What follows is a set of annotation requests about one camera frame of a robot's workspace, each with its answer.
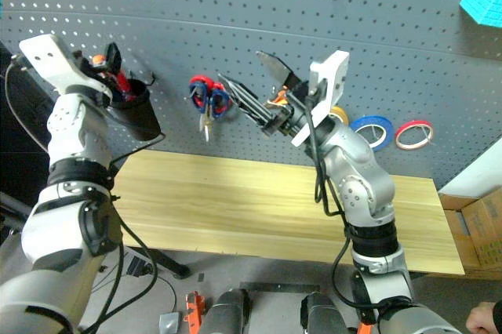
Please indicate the black sleeved forearm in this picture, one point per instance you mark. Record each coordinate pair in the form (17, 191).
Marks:
(499, 316)

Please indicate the grey metal plate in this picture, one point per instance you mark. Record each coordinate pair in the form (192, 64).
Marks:
(170, 323)

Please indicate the black table leg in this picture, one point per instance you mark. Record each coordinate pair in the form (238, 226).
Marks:
(172, 265)

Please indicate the black plastic cup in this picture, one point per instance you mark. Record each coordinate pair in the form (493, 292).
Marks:
(137, 118)

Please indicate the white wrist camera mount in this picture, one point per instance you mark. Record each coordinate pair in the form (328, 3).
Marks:
(47, 57)
(331, 83)

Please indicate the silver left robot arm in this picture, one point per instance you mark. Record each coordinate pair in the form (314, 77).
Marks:
(66, 130)

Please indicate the orange black screwdriver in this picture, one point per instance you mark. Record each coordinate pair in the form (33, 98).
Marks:
(123, 84)

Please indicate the blue tape roll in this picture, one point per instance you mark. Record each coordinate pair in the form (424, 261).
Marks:
(388, 134)

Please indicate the yellow tape roll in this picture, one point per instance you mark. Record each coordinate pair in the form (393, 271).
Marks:
(341, 113)

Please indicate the open brown cardboard box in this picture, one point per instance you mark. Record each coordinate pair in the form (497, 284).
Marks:
(455, 228)

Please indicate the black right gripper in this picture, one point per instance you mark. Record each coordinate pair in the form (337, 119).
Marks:
(292, 118)

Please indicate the grey metal pegboard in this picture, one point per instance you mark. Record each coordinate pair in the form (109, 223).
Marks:
(274, 16)

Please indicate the dark grey rounded shape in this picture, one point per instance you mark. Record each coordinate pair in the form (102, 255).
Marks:
(227, 312)
(323, 314)

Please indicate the small black device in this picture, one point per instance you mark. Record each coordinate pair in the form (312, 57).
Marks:
(136, 265)

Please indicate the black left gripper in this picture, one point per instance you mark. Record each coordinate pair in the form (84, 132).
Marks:
(96, 73)

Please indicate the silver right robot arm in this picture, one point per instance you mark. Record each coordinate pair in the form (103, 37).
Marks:
(353, 177)

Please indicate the black flat bar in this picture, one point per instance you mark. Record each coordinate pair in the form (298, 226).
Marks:
(278, 287)

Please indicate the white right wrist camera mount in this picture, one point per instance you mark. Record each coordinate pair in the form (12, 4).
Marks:
(331, 83)

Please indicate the cyan plastic bin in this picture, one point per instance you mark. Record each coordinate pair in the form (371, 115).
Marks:
(484, 4)

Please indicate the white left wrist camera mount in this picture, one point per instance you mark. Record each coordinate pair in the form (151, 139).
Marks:
(47, 57)

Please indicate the person's bare hand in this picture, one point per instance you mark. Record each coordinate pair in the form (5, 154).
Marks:
(484, 318)

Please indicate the orange black bracket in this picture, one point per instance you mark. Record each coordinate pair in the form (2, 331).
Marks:
(364, 328)
(194, 306)

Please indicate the red tape roll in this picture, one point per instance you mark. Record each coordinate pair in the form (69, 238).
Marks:
(397, 137)

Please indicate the labelled brown cardboard box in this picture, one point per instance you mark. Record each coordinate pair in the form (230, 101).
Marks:
(486, 224)

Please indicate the black cabinet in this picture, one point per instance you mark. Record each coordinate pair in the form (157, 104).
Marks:
(15, 161)

